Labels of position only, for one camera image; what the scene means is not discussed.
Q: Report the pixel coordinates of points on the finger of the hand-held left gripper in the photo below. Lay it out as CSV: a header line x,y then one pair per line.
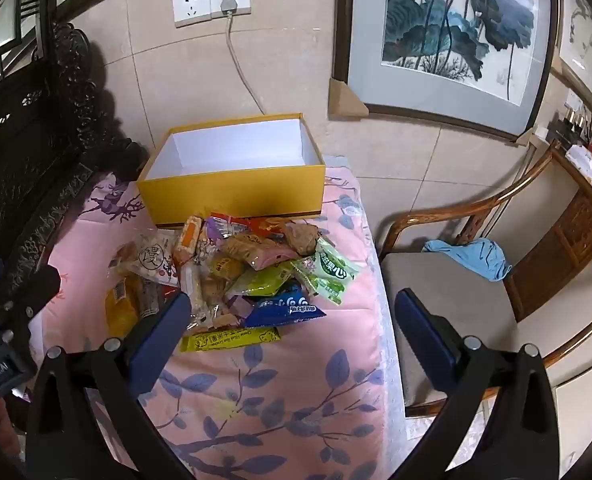
x,y
38,290

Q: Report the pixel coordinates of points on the cardboard corner protector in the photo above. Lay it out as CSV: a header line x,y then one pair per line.
x,y
343,100
531,137

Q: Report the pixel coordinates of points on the pink floral blanket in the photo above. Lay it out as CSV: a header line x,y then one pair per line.
x,y
276,400

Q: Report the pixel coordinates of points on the pink biscuit bag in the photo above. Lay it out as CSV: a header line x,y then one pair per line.
x,y
271,256

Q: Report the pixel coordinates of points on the wooden armchair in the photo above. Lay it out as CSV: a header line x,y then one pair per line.
x,y
566,240

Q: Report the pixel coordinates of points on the framed lotus painting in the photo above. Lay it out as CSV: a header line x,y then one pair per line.
x,y
451,35

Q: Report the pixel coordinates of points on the dark carved wooden furniture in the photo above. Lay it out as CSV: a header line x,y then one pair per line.
x,y
31,160

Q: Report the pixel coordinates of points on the beige chair cushion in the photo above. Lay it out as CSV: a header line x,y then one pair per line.
x,y
441,280

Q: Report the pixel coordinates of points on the light blue cloth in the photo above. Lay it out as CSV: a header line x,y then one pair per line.
x,y
476,255

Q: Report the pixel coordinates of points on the pile of snack packets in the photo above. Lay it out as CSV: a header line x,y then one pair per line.
x,y
211,270

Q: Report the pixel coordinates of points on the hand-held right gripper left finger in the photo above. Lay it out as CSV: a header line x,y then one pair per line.
x,y
160,342

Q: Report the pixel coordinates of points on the grey power plug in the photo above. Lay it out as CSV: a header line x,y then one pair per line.
x,y
227,2

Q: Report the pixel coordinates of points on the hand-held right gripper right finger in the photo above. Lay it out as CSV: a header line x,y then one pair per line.
x,y
426,342

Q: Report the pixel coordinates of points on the yellow cardboard box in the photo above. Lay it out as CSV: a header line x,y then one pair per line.
x,y
231,195

